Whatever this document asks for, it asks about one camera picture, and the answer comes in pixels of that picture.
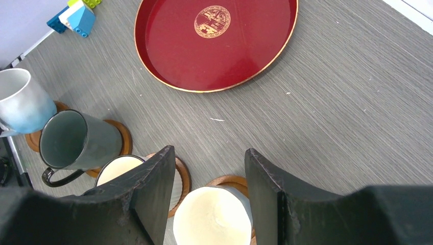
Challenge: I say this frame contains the wooden coaster four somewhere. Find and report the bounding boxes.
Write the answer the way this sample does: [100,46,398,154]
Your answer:
[85,119,133,178]

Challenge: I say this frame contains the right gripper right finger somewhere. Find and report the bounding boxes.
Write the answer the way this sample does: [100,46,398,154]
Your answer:
[245,148,432,244]

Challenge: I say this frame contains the wooden coaster five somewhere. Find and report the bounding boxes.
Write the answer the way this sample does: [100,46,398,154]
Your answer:
[25,101,69,153]

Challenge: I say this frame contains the wooden coaster two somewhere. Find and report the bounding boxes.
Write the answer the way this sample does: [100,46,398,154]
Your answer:
[206,175,256,244]

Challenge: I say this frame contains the colourful toy blocks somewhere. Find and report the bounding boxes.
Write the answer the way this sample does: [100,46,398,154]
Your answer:
[46,0,102,38]

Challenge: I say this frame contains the silver white mug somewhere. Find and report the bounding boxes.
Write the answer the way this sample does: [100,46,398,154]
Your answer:
[95,153,183,218]

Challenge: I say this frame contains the red round tray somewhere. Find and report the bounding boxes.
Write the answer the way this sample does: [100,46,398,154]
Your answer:
[134,1,299,93]

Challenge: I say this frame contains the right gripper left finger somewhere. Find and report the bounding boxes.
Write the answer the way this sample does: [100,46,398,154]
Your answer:
[1,145,176,244]

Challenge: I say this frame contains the light blue mug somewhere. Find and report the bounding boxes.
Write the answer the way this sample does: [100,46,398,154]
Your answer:
[173,186,253,245]

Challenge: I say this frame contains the black mug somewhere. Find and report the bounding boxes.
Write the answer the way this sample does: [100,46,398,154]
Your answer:
[39,109,123,187]

